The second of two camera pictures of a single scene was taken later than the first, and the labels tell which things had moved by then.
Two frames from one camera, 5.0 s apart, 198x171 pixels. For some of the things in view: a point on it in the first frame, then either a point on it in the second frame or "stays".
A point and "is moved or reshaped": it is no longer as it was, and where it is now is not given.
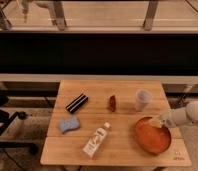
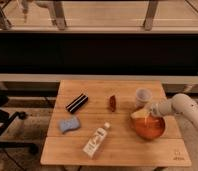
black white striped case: [77, 103] stays
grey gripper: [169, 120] to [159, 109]
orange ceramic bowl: [151, 138] is moved or reshaped
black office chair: [0, 116] stays
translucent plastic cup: [143, 98] stays
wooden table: [122, 123] stays
